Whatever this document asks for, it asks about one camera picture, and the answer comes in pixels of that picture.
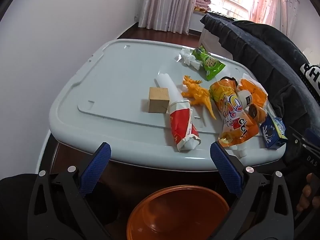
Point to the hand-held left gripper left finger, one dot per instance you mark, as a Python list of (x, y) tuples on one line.
[(97, 170)]

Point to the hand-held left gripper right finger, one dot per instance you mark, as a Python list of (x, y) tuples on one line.
[(225, 170)]

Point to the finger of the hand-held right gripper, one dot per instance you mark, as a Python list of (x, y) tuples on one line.
[(308, 140)]

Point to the orange plastic bucket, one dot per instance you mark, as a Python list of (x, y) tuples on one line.
[(175, 212)]

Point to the white cylindrical container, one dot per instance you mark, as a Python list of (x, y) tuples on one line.
[(243, 100)]

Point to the person's right hand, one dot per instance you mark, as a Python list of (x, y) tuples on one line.
[(310, 192)]

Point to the blue and white carton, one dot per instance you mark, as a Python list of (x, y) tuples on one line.
[(271, 135)]

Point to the orange drink pouch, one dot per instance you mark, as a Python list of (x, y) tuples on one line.
[(235, 122)]

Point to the brown round pastry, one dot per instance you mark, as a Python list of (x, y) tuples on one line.
[(257, 113)]

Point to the red and white paper wrapper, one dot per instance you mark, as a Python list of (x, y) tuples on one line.
[(181, 122)]

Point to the orange plastic bag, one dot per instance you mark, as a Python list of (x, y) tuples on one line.
[(252, 87)]

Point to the orange toy dinosaur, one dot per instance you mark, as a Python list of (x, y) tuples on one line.
[(196, 92)]

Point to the black sock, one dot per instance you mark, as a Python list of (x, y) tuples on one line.
[(231, 80)]

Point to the wooden block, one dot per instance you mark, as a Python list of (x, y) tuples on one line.
[(158, 101)]

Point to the bed with dark blanket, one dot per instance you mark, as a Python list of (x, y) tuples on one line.
[(287, 45)]

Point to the green snack bag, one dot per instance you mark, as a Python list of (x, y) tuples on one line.
[(210, 63)]

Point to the dark grey blanket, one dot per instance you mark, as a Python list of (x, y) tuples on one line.
[(250, 45)]

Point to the crumpled white tissue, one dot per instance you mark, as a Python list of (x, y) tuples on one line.
[(187, 57)]

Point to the pink dotted curtain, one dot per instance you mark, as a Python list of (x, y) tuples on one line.
[(275, 2), (167, 5)]

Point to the stack of folded quilts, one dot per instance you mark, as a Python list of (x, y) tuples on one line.
[(202, 2)]

